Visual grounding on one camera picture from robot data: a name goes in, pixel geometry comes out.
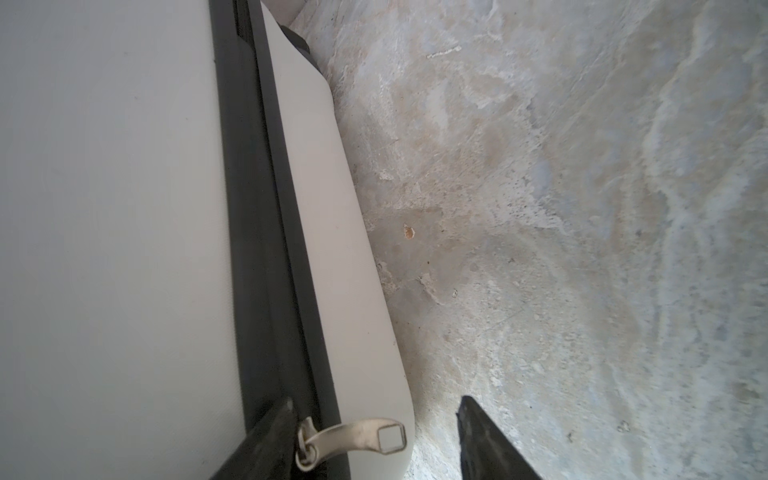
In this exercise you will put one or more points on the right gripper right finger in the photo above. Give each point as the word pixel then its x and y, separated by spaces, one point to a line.
pixel 486 453

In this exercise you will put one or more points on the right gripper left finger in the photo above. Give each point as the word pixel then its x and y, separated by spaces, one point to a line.
pixel 268 450

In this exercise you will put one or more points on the white suitcase with black lining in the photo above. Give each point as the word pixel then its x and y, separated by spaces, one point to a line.
pixel 181 248

